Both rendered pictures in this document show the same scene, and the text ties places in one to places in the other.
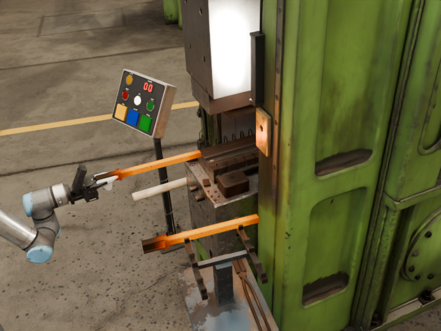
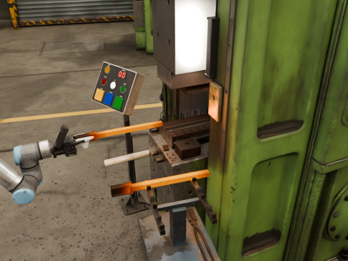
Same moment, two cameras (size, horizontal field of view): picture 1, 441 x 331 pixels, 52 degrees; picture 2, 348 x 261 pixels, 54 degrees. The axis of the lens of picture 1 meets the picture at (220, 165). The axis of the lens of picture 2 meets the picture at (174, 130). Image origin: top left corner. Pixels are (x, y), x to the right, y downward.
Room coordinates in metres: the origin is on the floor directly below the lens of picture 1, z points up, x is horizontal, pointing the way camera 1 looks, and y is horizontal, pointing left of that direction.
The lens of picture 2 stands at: (0.01, 0.04, 1.93)
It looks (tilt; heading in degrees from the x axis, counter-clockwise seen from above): 30 degrees down; 359
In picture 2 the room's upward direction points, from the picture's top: 1 degrees counter-clockwise
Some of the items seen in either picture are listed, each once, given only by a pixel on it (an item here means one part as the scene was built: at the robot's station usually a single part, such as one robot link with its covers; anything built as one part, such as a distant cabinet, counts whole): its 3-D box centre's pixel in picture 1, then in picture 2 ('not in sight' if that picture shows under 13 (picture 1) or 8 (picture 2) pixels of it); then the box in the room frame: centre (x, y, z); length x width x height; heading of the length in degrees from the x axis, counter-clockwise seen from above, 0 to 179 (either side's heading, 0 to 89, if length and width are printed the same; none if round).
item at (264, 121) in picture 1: (263, 132); (215, 101); (1.45, -0.17, 1.27); 0.09 x 0.02 x 0.17; 22
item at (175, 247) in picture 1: (170, 234); (133, 200); (2.18, 0.36, 0.05); 0.22 x 0.22 x 0.09; 22
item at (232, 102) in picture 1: (245, 84); (200, 68); (1.77, -0.12, 1.32); 0.42 x 0.20 x 0.10; 112
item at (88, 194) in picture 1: (82, 190); (63, 146); (1.46, 0.58, 1.03); 0.12 x 0.08 x 0.09; 112
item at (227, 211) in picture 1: (252, 201); (202, 168); (1.72, -0.15, 0.69); 0.56 x 0.38 x 0.45; 112
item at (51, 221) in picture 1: (46, 224); (31, 174); (1.38, 0.73, 0.92); 0.12 x 0.09 x 0.12; 7
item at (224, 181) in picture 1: (233, 184); (188, 148); (1.55, -0.05, 0.95); 0.12 x 0.08 x 0.06; 112
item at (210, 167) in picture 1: (245, 153); (198, 127); (1.77, -0.12, 0.96); 0.42 x 0.20 x 0.09; 112
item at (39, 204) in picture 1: (39, 201); (27, 154); (1.39, 0.73, 1.03); 0.12 x 0.09 x 0.10; 112
